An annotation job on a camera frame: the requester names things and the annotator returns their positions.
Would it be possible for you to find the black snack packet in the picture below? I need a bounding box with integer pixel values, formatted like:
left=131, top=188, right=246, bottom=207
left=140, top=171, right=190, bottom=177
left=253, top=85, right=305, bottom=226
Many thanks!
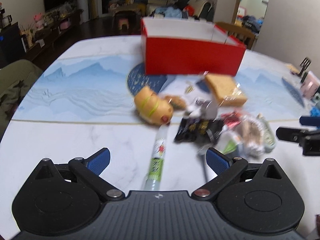
left=174, top=118, right=224, bottom=145

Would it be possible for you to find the red keychain charm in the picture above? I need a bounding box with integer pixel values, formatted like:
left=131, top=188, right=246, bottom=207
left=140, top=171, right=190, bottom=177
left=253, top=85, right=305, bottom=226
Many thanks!
left=220, top=111, right=242, bottom=129

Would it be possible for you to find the round silver tin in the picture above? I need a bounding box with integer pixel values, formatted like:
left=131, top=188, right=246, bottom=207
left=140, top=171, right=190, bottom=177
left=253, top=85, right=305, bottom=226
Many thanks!
left=201, top=100, right=219, bottom=120

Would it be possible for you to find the green white tube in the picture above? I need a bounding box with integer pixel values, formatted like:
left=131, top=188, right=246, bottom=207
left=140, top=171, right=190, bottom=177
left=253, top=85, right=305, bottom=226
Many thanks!
left=144, top=125, right=169, bottom=191

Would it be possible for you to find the bread slice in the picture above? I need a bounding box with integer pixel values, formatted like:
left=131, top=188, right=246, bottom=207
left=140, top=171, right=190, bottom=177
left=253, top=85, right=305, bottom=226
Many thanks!
left=204, top=73, right=247, bottom=107

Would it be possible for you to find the small fried snack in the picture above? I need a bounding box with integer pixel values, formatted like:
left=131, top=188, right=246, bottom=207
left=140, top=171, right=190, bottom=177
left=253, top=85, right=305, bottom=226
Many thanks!
left=163, top=95, right=187, bottom=110

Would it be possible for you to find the yellow chicken toy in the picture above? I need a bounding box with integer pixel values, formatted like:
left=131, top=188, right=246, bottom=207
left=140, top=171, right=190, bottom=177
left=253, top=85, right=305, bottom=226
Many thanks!
left=134, top=86, right=174, bottom=126

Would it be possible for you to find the white blue tissue packet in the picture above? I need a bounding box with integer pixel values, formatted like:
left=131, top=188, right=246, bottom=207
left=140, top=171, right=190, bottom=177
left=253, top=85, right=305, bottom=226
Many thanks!
left=197, top=131, right=245, bottom=158

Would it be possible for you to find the white tooth plush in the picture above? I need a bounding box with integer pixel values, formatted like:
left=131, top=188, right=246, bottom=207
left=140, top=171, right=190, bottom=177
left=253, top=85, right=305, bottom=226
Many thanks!
left=184, top=98, right=211, bottom=118

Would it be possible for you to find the black phone stand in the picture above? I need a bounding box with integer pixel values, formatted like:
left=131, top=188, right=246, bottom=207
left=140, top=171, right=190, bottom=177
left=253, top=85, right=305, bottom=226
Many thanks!
left=297, top=57, right=311, bottom=77

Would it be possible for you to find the blue mountain table mat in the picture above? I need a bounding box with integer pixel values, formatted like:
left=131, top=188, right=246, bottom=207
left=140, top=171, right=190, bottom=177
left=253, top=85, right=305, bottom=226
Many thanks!
left=13, top=51, right=313, bottom=124

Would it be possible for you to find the wooden chair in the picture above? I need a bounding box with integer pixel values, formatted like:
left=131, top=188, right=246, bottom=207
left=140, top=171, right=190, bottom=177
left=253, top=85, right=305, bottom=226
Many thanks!
left=215, top=22, right=255, bottom=50

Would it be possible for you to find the red cardboard box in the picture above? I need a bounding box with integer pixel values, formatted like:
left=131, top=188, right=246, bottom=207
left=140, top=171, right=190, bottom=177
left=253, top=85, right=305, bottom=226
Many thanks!
left=141, top=17, right=246, bottom=76

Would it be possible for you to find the low tv cabinet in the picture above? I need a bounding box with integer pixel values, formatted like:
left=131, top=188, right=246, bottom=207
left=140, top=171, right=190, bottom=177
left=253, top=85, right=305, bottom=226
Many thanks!
left=1, top=9, right=83, bottom=65

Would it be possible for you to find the pink stool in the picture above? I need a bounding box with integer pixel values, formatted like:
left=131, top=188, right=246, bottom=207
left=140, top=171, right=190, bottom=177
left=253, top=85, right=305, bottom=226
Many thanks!
left=118, top=18, right=130, bottom=31

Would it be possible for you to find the pink pig plush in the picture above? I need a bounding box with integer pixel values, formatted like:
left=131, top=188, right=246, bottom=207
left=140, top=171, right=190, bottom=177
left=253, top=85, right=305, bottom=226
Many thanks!
left=34, top=13, right=44, bottom=30

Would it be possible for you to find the sofa with clothes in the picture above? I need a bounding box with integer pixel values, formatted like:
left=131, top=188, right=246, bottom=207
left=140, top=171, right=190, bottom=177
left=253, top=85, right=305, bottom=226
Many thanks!
left=146, top=0, right=215, bottom=22

